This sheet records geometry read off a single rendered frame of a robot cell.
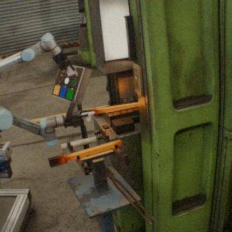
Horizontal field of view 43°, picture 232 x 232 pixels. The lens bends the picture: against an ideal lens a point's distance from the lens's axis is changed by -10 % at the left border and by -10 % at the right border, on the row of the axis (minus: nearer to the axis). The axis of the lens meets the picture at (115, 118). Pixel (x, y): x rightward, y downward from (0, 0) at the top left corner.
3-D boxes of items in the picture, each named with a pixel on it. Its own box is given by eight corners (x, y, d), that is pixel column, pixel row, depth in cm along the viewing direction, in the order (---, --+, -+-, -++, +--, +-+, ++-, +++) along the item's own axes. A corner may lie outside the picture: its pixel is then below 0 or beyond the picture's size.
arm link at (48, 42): (41, 36, 198) (51, 29, 195) (50, 48, 203) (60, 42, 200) (37, 40, 192) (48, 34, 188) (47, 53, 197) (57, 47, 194)
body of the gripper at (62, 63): (60, 69, 209) (51, 56, 204) (71, 61, 209) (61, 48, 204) (62, 72, 202) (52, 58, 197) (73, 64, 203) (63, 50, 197)
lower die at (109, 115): (110, 127, 207) (109, 115, 204) (102, 116, 225) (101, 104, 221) (170, 113, 217) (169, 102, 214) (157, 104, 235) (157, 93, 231)
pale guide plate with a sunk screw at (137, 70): (141, 96, 176) (138, 67, 169) (135, 92, 184) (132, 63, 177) (144, 96, 177) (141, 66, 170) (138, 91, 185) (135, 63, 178)
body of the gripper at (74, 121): (80, 121, 212) (63, 125, 209) (78, 109, 208) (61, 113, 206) (83, 125, 205) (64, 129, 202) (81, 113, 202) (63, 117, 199)
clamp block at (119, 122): (116, 135, 197) (115, 125, 194) (112, 129, 204) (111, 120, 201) (135, 131, 200) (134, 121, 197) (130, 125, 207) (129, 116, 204)
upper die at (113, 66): (104, 74, 193) (103, 59, 189) (96, 67, 210) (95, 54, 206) (167, 64, 203) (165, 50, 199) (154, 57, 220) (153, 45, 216)
